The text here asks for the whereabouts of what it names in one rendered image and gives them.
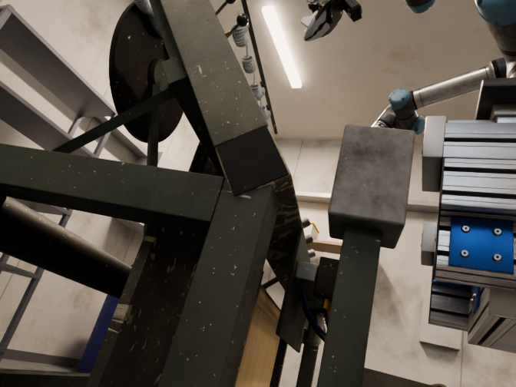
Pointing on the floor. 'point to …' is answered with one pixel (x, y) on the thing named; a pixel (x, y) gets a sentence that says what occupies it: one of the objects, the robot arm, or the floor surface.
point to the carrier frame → (148, 266)
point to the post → (351, 309)
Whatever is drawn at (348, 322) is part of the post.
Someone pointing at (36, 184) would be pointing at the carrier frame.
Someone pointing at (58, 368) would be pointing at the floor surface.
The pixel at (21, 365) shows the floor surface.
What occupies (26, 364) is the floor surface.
